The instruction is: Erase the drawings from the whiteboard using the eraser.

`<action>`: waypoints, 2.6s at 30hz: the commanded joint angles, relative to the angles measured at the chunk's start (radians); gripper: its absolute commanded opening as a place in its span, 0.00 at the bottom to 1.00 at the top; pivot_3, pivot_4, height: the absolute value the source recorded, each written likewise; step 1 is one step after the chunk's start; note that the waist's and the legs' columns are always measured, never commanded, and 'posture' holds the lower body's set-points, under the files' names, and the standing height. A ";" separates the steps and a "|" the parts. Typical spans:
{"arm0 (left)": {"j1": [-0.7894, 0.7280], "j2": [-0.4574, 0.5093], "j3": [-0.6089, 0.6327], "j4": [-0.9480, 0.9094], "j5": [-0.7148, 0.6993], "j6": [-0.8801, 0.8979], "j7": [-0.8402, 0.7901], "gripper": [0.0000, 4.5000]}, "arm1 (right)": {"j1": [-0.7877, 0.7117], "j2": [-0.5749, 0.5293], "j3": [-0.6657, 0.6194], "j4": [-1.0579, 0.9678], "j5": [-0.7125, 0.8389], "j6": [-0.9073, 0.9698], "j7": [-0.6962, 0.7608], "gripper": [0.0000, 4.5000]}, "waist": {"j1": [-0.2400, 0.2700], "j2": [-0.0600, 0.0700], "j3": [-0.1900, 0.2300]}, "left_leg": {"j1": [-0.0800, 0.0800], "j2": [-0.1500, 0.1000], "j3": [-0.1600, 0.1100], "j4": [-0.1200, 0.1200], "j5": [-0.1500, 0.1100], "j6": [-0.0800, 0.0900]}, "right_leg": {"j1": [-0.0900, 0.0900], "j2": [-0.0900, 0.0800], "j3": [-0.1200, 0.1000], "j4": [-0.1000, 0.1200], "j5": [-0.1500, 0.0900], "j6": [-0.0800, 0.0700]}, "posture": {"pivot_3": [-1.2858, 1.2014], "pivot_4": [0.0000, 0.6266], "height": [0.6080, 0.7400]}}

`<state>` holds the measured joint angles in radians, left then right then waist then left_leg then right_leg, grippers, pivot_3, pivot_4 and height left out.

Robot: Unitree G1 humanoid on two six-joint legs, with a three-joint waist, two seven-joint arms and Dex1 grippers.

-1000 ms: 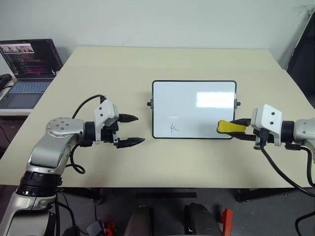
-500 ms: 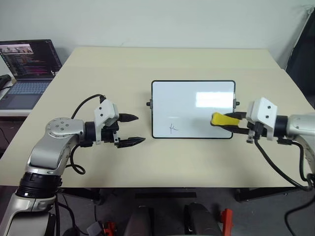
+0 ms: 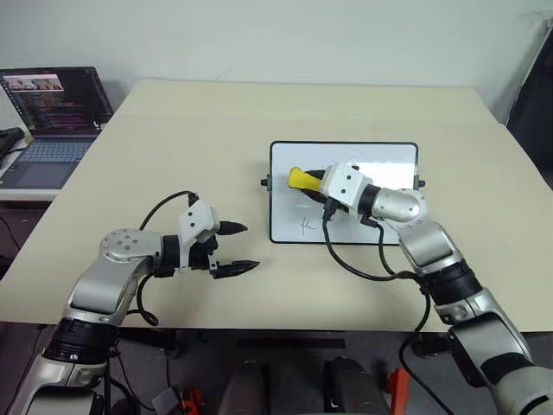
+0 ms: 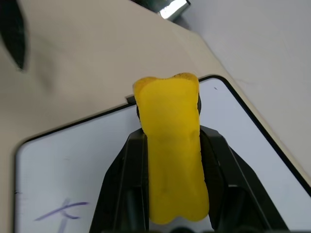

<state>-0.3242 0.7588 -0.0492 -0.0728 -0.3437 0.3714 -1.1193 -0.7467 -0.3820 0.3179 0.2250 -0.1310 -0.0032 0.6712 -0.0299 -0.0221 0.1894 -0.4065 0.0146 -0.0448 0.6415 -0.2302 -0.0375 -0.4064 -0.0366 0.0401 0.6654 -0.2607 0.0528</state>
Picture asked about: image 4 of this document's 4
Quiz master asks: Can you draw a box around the black left robot gripper finger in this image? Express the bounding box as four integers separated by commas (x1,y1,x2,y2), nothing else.
0,0,27,71

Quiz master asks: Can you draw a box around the yellow sponge eraser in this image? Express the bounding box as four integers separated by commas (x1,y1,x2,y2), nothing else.
132,72,210,224

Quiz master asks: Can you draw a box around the silver metal table leg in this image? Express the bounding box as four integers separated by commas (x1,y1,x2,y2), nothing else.
132,0,191,22

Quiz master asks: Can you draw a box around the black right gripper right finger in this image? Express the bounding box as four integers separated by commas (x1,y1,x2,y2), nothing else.
196,96,289,233

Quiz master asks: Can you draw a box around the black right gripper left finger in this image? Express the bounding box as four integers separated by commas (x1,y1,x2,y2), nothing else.
88,105,149,233

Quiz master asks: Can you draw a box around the black-framed whiteboard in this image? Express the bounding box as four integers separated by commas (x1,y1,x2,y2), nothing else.
14,75,311,233

